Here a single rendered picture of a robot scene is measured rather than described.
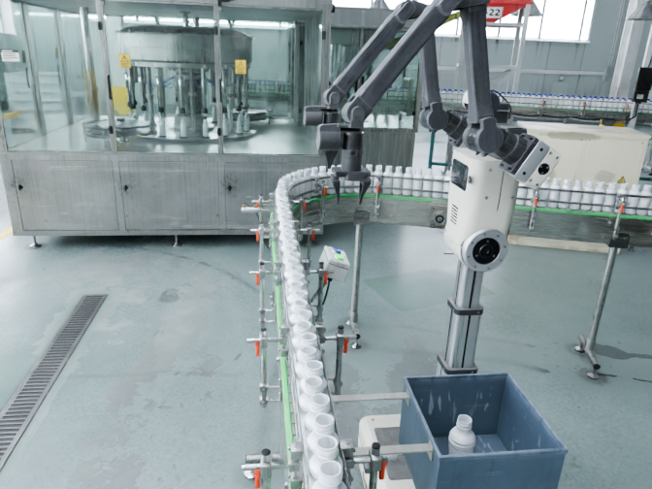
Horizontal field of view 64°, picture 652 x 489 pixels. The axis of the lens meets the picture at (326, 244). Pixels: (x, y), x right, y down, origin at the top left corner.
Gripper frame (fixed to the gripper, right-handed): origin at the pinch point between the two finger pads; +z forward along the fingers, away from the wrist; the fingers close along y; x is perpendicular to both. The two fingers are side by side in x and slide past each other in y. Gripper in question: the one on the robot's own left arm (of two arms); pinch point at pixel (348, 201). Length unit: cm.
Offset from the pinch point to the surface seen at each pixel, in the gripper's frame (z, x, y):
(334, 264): 29.7, 24.9, 0.9
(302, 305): 25.5, -15.1, -13.5
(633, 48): -86, 847, 679
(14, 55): -25, 331, -223
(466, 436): 54, -36, 29
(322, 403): 26, -57, -12
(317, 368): 26, -45, -12
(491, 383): 48, -21, 42
